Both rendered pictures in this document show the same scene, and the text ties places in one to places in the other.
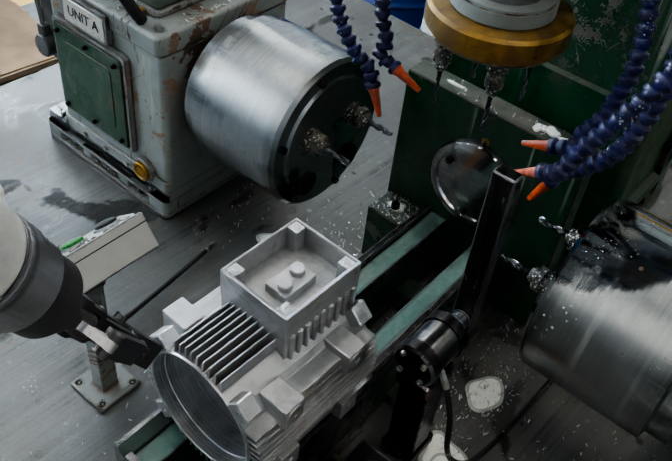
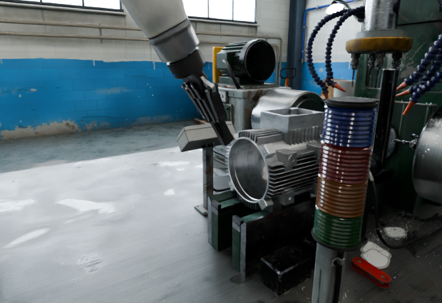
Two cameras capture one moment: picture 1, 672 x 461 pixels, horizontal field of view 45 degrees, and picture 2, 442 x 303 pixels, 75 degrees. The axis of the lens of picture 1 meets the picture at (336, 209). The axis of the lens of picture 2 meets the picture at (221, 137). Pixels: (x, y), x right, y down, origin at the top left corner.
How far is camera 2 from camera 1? 0.55 m
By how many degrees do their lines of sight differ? 33
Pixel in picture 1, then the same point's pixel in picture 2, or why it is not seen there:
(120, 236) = not seen: hidden behind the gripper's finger
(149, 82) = (239, 111)
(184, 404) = (240, 184)
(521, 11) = (387, 29)
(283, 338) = (287, 129)
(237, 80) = (271, 100)
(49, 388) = (185, 207)
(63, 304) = (196, 58)
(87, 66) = not seen: hidden behind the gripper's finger
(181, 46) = (251, 96)
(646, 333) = not seen: outside the picture
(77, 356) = (198, 200)
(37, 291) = (187, 37)
